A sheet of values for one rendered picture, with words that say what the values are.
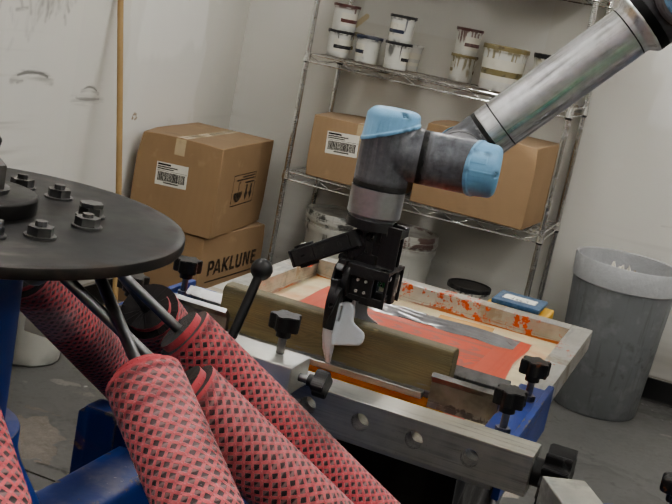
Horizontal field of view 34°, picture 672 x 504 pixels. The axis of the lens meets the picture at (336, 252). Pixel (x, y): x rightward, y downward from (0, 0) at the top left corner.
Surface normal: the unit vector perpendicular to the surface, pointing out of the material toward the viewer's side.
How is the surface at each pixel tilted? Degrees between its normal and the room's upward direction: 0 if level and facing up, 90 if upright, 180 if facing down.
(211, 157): 84
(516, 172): 88
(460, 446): 90
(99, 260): 0
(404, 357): 90
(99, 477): 0
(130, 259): 0
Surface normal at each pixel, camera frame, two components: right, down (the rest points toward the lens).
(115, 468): 0.19, -0.96
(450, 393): -0.36, 0.14
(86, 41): 0.91, 0.25
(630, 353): 0.18, 0.31
